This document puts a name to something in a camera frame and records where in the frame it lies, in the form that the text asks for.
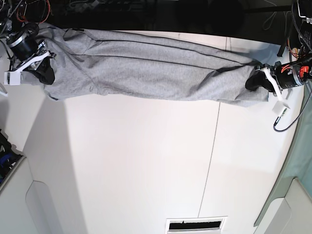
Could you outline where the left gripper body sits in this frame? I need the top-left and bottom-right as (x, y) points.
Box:
(254, 60), (312, 100)

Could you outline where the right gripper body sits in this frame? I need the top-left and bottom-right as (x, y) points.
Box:
(6, 34), (56, 73)

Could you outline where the grey t-shirt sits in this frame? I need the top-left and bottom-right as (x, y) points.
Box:
(39, 24), (269, 106)

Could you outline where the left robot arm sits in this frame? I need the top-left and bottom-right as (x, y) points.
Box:
(245, 0), (312, 102)

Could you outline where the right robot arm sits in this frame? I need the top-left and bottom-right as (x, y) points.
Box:
(0, 0), (56, 85)

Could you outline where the white plastic stand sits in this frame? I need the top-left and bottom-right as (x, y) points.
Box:
(0, 86), (8, 97)

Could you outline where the blue black items bin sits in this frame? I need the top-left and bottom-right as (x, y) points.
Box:
(0, 129), (24, 185)

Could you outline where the beige chair right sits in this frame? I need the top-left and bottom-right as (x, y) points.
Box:
(255, 178), (312, 234)

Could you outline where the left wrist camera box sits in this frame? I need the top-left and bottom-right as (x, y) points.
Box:
(272, 100), (290, 117)

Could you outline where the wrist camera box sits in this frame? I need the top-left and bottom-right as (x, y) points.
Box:
(272, 100), (290, 117)
(4, 71), (22, 86)

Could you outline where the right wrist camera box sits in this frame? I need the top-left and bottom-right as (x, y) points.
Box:
(4, 71), (22, 86)

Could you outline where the grey cable loop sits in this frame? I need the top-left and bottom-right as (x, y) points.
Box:
(262, 9), (293, 32)

